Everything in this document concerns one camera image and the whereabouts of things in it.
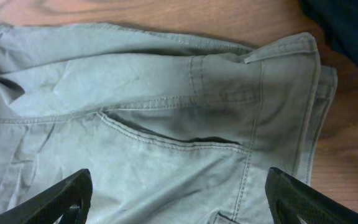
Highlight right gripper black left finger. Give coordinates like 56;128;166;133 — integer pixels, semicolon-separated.
0;169;93;224

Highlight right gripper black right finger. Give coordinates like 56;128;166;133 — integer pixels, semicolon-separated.
265;167;358;224

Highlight grey shorts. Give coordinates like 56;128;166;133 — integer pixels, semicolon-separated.
0;23;337;223

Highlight navy blue folded garment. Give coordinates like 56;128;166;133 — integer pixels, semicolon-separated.
299;0;358;66

